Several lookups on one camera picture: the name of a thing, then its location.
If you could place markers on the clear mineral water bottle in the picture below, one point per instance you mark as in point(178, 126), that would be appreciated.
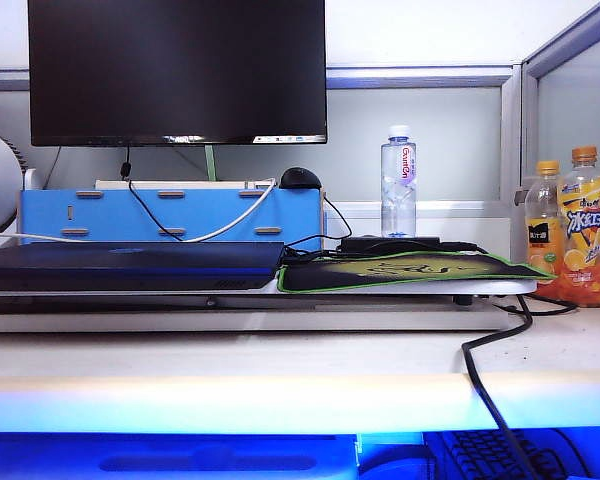
point(397, 200)

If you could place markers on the black closed laptop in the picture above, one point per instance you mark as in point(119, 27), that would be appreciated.
point(130, 265)

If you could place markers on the small orange juice bottle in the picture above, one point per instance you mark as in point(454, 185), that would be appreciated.
point(542, 235)

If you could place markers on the large iced tea bottle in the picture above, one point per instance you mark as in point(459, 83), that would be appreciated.
point(585, 225)

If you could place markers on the black green-edged mouse pad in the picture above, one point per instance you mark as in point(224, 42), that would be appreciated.
point(330, 275)

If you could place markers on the black computer mouse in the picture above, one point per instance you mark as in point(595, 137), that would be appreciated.
point(300, 179)

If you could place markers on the black power adapter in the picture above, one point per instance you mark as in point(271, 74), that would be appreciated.
point(380, 244)

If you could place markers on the blue wooden desk organizer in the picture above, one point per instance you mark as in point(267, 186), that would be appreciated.
point(205, 210)

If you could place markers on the white desk riser stand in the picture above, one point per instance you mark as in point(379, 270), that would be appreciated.
point(430, 288)

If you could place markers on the black computer monitor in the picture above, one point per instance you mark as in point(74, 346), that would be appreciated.
point(180, 70)

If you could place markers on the black keyboard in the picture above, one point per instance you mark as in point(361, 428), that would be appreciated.
point(480, 455)

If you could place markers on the white desk fan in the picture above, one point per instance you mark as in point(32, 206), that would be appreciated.
point(0, 170)

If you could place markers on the green monitor stand post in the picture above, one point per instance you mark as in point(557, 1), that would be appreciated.
point(210, 162)

